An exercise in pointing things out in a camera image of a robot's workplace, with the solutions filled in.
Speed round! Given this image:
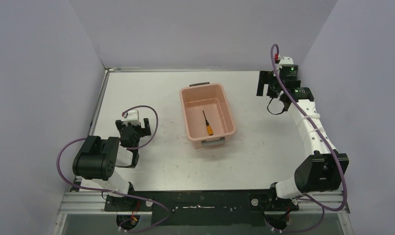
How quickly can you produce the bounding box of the orange black screwdriver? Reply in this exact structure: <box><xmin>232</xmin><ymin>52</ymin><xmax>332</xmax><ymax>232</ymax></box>
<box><xmin>202</xmin><ymin>111</ymin><xmax>213</xmax><ymax>136</ymax></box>

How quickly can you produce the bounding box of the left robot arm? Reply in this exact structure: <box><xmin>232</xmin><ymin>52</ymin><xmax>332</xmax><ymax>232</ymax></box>
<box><xmin>73</xmin><ymin>118</ymin><xmax>151</xmax><ymax>211</ymax></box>

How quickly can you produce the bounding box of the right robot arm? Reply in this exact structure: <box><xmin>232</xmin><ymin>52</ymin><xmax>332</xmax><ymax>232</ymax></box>
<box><xmin>256</xmin><ymin>64</ymin><xmax>349</xmax><ymax>212</ymax></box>

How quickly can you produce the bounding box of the pink plastic bin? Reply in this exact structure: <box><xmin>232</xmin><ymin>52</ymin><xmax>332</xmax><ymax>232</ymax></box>
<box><xmin>179</xmin><ymin>82</ymin><xmax>237</xmax><ymax>149</ymax></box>

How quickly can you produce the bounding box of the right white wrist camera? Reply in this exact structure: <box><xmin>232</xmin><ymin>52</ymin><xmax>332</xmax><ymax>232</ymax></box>
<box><xmin>274</xmin><ymin>53</ymin><xmax>294</xmax><ymax>68</ymax></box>

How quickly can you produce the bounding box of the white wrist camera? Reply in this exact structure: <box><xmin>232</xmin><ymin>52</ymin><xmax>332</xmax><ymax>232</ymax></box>
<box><xmin>274</xmin><ymin>53</ymin><xmax>294</xmax><ymax>68</ymax></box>
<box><xmin>122</xmin><ymin>109</ymin><xmax>140</xmax><ymax>125</ymax></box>

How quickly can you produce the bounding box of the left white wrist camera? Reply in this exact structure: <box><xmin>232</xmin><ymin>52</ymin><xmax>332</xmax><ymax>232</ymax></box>
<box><xmin>122</xmin><ymin>109</ymin><xmax>140</xmax><ymax>125</ymax></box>

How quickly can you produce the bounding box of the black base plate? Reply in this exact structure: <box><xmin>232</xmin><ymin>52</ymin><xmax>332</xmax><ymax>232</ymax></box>
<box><xmin>104</xmin><ymin>189</ymin><xmax>299</xmax><ymax>228</ymax></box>

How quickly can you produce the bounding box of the aluminium front rail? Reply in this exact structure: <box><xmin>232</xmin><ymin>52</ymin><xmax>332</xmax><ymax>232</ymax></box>
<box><xmin>58</xmin><ymin>191</ymin><xmax>343</xmax><ymax>215</ymax></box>

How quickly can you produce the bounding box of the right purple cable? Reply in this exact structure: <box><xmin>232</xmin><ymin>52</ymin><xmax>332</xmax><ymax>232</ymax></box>
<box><xmin>266</xmin><ymin>44</ymin><xmax>349</xmax><ymax>234</ymax></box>

